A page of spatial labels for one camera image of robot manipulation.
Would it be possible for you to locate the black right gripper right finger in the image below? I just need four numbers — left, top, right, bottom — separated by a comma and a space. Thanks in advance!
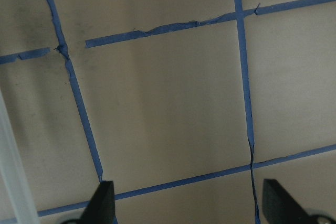
262, 179, 335, 224

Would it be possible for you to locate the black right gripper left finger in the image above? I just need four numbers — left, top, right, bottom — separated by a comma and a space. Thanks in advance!
61, 181, 116, 224

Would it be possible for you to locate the clear plastic box lid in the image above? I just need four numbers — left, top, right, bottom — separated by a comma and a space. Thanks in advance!
1, 97, 40, 223

